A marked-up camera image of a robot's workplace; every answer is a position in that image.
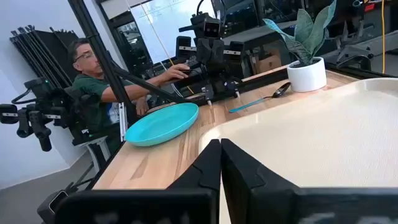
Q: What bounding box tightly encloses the black spoon with blue handle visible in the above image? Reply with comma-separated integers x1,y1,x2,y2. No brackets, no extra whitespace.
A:
229,82,292,113

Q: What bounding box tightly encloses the cardboard box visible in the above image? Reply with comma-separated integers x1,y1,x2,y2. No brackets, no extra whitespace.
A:
256,55,282,75

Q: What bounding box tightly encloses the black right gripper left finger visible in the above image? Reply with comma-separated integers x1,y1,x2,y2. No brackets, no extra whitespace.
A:
167,139,222,191

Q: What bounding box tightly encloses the beige plastic tray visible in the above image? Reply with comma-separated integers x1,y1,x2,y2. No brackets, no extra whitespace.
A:
198,77,398,224

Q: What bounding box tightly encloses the yellow cable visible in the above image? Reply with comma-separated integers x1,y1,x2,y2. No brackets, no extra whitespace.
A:
381,0,386,74

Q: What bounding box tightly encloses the white plant pot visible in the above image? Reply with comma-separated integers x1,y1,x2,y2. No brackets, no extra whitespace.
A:
286,57,327,93

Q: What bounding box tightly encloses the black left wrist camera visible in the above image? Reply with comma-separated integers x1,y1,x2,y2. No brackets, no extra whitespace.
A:
190,12,222,40

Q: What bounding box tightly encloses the white metal stand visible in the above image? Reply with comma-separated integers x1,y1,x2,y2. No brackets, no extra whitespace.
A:
81,136,110,174

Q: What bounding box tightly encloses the turquoise plate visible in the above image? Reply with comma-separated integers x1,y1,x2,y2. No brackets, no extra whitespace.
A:
124,102,200,147

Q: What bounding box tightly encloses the black folded stands bundle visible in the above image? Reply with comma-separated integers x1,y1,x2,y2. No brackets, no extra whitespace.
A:
9,24,80,91

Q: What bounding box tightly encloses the green snake plant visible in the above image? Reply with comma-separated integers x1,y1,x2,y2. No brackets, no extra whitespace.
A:
262,0,337,66

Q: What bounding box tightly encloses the white glass board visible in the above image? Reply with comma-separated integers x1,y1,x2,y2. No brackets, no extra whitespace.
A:
129,0,218,65

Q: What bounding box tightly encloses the person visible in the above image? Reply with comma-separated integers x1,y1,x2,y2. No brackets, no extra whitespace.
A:
67,37,191,147

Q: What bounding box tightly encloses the grey desk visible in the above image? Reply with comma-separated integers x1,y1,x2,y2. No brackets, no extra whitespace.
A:
222,21,298,47

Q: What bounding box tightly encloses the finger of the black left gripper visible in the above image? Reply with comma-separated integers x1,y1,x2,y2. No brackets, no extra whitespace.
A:
211,39,225,66
197,39,212,65

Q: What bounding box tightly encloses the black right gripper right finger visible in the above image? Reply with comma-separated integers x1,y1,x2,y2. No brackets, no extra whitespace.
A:
221,138,300,224

